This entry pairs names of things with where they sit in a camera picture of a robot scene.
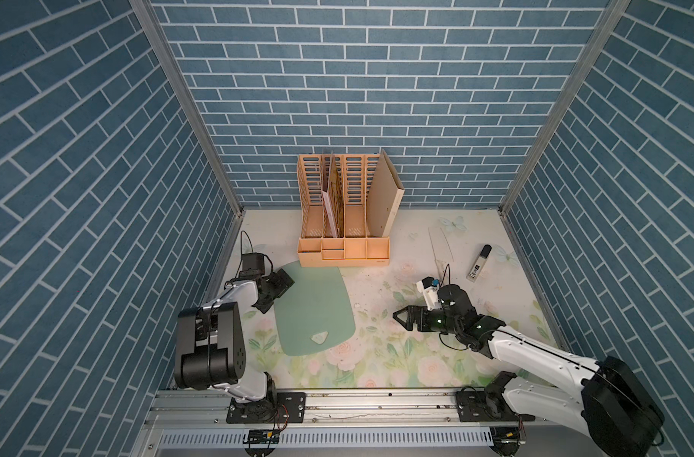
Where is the green cutting board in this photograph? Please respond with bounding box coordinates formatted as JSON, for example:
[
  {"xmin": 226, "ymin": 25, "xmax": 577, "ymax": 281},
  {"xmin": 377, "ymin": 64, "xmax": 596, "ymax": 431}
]
[{"xmin": 274, "ymin": 262, "xmax": 356, "ymax": 356}]

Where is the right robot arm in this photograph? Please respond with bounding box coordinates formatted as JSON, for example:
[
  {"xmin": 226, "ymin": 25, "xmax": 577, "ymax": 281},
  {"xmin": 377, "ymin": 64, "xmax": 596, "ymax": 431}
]
[{"xmin": 392, "ymin": 277, "xmax": 665, "ymax": 456}]

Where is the book in organizer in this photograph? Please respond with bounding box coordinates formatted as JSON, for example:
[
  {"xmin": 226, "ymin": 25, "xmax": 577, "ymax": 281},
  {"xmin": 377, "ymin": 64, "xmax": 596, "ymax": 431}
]
[{"xmin": 321, "ymin": 153, "xmax": 340, "ymax": 238}]

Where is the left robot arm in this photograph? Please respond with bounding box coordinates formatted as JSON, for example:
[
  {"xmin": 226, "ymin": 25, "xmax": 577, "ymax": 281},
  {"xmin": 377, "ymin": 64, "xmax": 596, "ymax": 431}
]
[{"xmin": 174, "ymin": 268, "xmax": 295, "ymax": 407}]

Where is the wooden file organizer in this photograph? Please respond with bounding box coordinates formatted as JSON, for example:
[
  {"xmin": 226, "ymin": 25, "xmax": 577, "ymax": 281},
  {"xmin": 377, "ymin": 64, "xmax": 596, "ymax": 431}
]
[{"xmin": 297, "ymin": 150, "xmax": 405, "ymax": 268}]

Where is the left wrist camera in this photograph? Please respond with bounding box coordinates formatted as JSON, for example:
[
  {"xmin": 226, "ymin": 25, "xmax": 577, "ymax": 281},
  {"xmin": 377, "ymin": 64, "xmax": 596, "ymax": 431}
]
[{"xmin": 238, "ymin": 252, "xmax": 266, "ymax": 280}]

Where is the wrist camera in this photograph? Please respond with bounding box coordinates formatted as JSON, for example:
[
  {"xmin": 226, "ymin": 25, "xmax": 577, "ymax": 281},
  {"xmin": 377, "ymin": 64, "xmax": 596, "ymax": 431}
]
[
  {"xmin": 238, "ymin": 252, "xmax": 266, "ymax": 280},
  {"xmin": 416, "ymin": 277, "xmax": 441, "ymax": 310}
]

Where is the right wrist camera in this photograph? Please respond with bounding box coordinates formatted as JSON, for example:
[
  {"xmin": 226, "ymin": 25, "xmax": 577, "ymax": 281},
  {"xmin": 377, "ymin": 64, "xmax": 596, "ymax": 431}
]
[{"xmin": 416, "ymin": 277, "xmax": 441, "ymax": 310}]

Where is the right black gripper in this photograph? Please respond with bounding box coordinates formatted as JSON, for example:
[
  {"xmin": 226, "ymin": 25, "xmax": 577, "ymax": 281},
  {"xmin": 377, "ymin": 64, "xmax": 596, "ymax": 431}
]
[{"xmin": 392, "ymin": 304, "xmax": 461, "ymax": 336}]

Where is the aluminium mounting rail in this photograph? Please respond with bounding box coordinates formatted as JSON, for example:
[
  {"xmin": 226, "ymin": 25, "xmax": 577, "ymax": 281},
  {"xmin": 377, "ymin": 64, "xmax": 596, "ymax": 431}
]
[{"xmin": 132, "ymin": 382, "xmax": 603, "ymax": 456}]

